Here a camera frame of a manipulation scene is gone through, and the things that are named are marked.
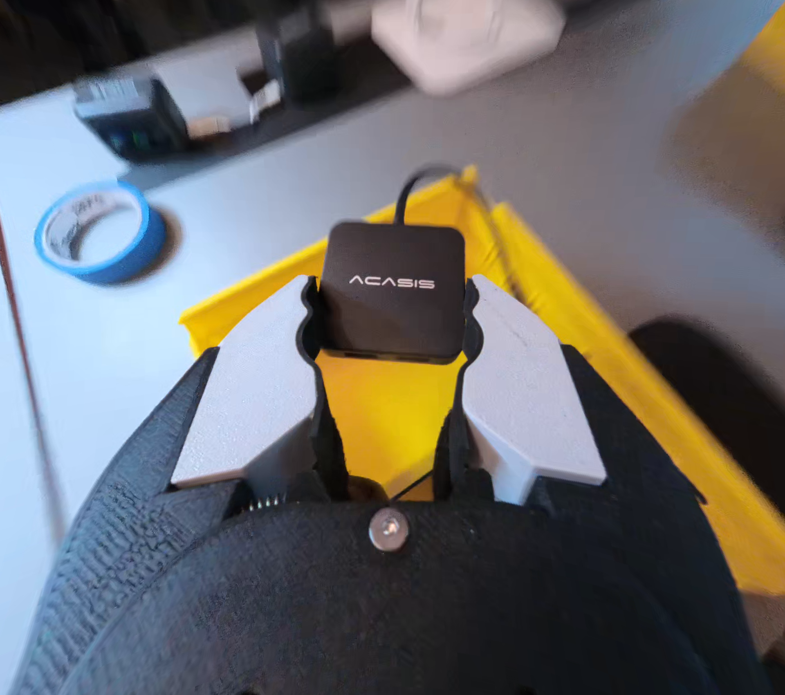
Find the black device with green lights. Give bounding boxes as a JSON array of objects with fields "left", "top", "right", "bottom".
[{"left": 74, "top": 76, "right": 186, "bottom": 157}]

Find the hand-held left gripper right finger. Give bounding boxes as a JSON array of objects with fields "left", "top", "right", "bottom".
[{"left": 431, "top": 274, "right": 608, "bottom": 507}]

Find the thin black hub cable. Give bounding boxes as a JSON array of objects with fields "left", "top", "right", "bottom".
[{"left": 395, "top": 164, "right": 461, "bottom": 226}]

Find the white stand with poles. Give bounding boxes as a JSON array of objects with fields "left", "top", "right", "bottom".
[{"left": 371, "top": 0, "right": 565, "bottom": 95}]

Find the black mesh armrest pad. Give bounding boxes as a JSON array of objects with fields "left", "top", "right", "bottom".
[{"left": 628, "top": 315, "right": 785, "bottom": 515}]

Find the black square hdmi hub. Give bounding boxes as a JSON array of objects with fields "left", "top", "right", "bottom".
[{"left": 319, "top": 222, "right": 467, "bottom": 366}]

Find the pale grey box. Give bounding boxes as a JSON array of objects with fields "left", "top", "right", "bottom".
[{"left": 153, "top": 57, "right": 255, "bottom": 138}]

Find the black power adapter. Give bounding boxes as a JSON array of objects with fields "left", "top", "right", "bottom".
[{"left": 258, "top": 11, "right": 335, "bottom": 101}]

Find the yellow plastic bin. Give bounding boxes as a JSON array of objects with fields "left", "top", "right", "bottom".
[
  {"left": 179, "top": 164, "right": 785, "bottom": 598},
  {"left": 727, "top": 2, "right": 785, "bottom": 101}
]

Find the blue tape roll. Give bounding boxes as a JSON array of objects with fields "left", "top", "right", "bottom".
[{"left": 34, "top": 180, "right": 168, "bottom": 285}]

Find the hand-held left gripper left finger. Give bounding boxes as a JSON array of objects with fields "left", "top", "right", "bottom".
[{"left": 170, "top": 275, "right": 349, "bottom": 502}]

